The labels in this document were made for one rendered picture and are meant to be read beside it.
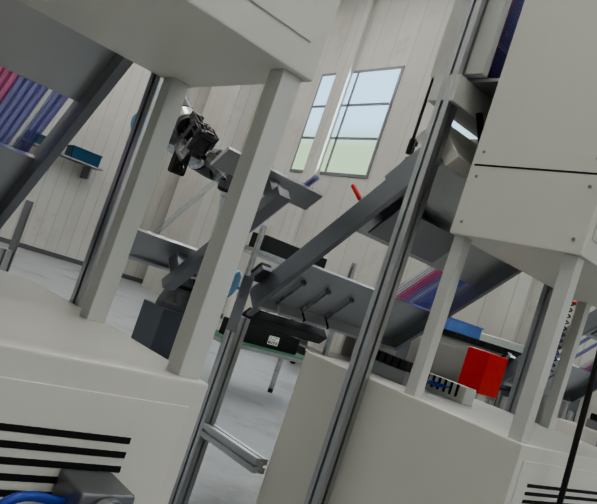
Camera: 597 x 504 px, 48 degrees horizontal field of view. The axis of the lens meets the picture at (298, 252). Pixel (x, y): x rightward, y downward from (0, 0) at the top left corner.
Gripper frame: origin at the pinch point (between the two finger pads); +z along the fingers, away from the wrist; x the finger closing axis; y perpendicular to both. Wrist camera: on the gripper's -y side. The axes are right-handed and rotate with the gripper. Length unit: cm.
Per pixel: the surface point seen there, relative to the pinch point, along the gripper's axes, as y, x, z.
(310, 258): -1.0, 31.7, 20.2
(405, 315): -10, 91, 17
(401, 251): 23, 27, 44
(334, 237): 8.6, 31.4, 21.7
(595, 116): 73, 29, 54
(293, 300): -21, 47, 13
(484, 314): -105, 535, -202
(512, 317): -80, 521, -171
